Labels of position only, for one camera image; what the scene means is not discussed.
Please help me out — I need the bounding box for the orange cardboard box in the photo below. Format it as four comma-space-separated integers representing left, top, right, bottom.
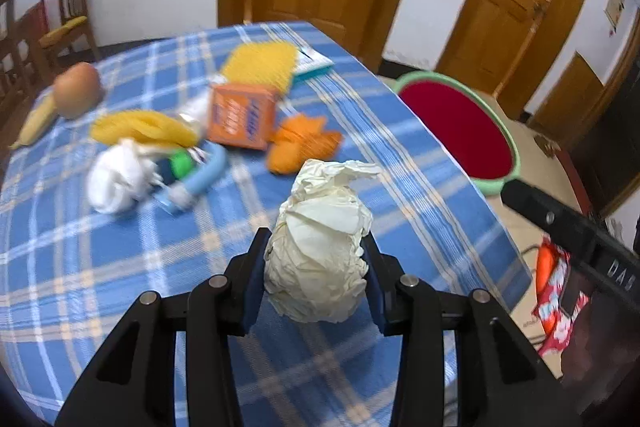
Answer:
206, 83, 280, 152

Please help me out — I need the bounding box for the blue plaid tablecloth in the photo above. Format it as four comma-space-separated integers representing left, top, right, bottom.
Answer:
0, 22, 533, 427

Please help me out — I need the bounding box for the yellow seat cushion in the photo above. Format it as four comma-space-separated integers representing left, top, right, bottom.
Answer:
39, 14, 90, 48

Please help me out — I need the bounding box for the large wooden slatted chair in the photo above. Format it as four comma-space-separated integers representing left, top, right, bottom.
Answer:
0, 0, 31, 108

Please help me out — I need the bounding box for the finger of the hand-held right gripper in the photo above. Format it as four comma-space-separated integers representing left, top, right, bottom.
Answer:
501, 179, 601, 268

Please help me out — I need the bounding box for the crumpled white tissue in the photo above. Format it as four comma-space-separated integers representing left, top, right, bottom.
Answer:
86, 139, 161, 215

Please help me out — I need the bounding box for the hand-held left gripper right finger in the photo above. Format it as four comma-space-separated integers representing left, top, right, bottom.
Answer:
361, 232, 583, 427

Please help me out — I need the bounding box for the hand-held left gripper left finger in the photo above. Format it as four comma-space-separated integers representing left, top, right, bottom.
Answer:
55, 227, 273, 427

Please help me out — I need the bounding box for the teal and white box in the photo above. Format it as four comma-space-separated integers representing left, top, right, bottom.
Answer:
292, 47, 335, 82

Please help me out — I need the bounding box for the wooden chair with red item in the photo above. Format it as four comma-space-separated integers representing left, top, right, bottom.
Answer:
15, 0, 61, 78

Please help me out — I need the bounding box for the white crumpled wrapper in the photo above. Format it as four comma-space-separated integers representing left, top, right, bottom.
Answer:
177, 94, 213, 128

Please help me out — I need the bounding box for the yellow ridged plastic sheet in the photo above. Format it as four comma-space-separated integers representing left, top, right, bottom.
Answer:
220, 42, 299, 100

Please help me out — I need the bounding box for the wooden cabinet door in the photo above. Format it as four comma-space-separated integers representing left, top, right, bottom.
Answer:
527, 52, 606, 148

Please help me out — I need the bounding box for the watermelon shaped stool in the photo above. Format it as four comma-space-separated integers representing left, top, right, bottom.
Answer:
393, 72, 522, 196

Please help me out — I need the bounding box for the cream paper ball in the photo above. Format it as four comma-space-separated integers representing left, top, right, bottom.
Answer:
263, 158, 383, 324

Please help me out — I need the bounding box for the paper wall notice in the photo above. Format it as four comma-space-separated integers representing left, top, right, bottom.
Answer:
602, 0, 628, 30

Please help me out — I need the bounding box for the green striped toy figure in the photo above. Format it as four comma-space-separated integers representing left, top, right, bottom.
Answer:
160, 147, 206, 182

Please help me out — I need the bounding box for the red floral bag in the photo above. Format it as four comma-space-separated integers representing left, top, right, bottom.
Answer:
532, 239, 591, 358

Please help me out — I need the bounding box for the light blue curved handle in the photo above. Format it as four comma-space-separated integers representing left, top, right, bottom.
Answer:
157, 141, 230, 218

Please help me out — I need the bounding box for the apple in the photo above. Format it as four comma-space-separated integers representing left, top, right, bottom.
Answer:
52, 62, 103, 120

